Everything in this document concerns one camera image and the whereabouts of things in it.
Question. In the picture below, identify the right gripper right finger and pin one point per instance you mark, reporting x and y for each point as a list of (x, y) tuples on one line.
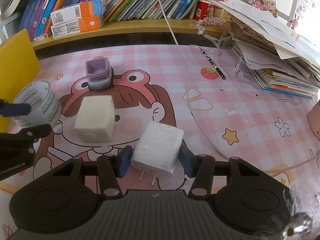
[(200, 168)]

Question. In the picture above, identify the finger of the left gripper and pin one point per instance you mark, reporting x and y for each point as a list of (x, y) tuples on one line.
[(35, 132), (8, 110)]

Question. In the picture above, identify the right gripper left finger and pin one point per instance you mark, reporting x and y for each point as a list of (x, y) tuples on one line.
[(110, 168)]

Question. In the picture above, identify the clear tape roll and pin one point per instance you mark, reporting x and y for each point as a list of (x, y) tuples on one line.
[(45, 105)]

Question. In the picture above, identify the white power adapter plug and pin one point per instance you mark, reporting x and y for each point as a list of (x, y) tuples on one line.
[(156, 156)]

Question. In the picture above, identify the white foam cube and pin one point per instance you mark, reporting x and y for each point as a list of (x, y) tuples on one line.
[(95, 119)]

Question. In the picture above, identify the purple toy truck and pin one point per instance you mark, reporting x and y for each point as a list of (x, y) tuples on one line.
[(99, 73)]

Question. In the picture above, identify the yellow cardboard box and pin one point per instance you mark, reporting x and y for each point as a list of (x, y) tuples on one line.
[(18, 65)]

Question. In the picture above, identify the black patterned pen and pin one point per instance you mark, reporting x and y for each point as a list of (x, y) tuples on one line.
[(213, 64)]

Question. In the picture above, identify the pink round object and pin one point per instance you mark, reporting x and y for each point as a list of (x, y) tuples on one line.
[(314, 120)]

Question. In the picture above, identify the lower orange white carton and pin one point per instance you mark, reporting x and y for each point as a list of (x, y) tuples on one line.
[(77, 26)]

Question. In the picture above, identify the orange white carton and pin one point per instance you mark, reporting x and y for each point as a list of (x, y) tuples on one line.
[(77, 11), (77, 26)]

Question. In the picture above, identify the wooden bookshelf board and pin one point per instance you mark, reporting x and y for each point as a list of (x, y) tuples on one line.
[(123, 27)]

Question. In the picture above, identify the pile of papers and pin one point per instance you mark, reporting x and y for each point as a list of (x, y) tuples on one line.
[(279, 59)]

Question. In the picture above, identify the upper orange white carton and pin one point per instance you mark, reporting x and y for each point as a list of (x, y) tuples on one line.
[(77, 11)]

